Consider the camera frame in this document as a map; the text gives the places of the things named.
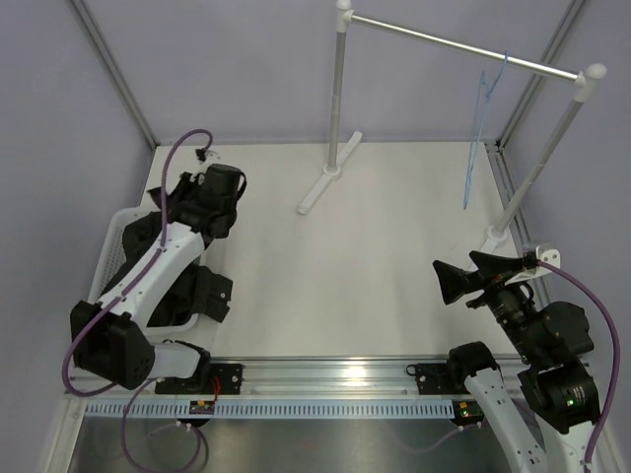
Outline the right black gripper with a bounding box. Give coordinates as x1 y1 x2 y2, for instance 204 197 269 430
433 248 543 361

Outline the black pinstripe shirt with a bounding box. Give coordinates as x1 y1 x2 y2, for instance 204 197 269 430
106 212 233 328

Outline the blue wire hanger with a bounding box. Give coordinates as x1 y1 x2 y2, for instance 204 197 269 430
462 52 509 210

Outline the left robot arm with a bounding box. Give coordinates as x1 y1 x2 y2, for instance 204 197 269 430
61 164 246 395

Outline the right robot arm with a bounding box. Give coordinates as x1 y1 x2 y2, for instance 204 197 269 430
433 245 600 472

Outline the white plastic basket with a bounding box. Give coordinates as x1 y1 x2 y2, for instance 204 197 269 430
88 207 204 338

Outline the metal clothes rack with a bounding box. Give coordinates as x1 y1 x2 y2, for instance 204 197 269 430
296 1 607 252

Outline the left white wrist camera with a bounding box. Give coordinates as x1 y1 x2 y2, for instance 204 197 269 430
193 148 221 174

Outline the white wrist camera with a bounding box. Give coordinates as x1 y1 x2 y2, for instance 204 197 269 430
506 242 561 285
193 148 221 174

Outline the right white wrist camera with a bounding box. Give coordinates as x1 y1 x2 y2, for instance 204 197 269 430
506 242 561 285

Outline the right black mount plate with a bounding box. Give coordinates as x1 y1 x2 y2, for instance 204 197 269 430
405 362 467 395

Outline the black mount plate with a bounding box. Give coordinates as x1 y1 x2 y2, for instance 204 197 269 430
405 362 467 395
155 362 244 395

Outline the left black mount plate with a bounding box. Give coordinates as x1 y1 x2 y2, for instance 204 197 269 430
155 362 244 395

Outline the aluminium rail base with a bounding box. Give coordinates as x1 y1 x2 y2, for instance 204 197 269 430
63 355 543 400

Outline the white slotted cable duct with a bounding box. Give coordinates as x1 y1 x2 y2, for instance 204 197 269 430
84 398 455 420

